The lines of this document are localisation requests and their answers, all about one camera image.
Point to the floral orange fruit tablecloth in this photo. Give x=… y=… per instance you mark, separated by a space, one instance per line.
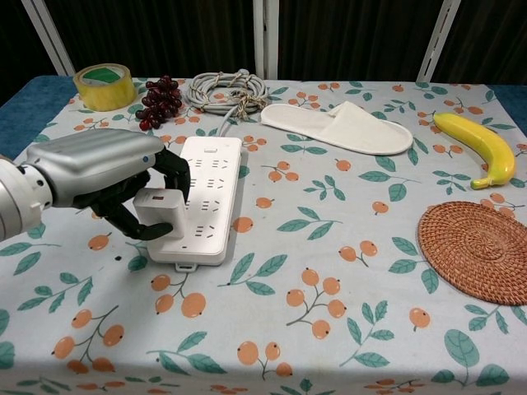
x=288 y=247

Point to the yellow packing tape roll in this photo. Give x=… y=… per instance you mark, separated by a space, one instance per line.
x=105 y=96

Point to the white power strip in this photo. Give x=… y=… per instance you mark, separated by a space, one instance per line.
x=214 y=197

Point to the yellow banana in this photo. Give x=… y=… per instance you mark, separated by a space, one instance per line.
x=490 y=144

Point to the white wall charger plug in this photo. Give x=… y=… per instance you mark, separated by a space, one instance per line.
x=158 y=210

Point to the dark red grape bunch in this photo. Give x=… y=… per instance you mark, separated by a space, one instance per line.
x=160 y=103

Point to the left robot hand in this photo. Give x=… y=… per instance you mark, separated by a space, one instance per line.
x=94 y=164

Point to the blue fabric table cover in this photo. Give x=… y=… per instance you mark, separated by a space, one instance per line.
x=24 y=103

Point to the white cloth slipper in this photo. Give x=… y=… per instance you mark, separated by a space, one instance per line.
x=329 y=127

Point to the black pleated curtain panel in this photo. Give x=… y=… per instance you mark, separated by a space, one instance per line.
x=156 y=37
x=16 y=41
x=354 y=37
x=494 y=41

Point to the white slotted frame post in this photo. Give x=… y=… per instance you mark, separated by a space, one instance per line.
x=438 y=41
x=47 y=33
x=265 y=37

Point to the round woven rattan coaster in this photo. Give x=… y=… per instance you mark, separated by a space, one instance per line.
x=477 y=251

